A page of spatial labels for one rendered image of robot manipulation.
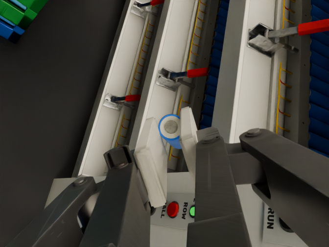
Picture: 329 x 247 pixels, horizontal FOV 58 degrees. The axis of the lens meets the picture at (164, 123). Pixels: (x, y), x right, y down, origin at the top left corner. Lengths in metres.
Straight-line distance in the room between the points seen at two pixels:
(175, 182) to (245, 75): 0.16
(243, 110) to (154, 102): 0.20
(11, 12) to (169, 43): 0.32
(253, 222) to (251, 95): 0.16
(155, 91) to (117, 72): 0.21
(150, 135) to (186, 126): 0.02
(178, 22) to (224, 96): 0.27
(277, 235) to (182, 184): 0.14
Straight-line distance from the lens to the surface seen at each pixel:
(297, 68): 0.43
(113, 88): 0.70
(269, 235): 0.29
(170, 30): 0.60
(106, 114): 0.68
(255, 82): 0.39
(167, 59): 0.56
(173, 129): 0.20
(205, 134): 0.16
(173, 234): 0.37
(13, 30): 0.74
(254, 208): 0.30
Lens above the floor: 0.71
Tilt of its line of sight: 48 degrees down
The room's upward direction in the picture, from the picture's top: 76 degrees clockwise
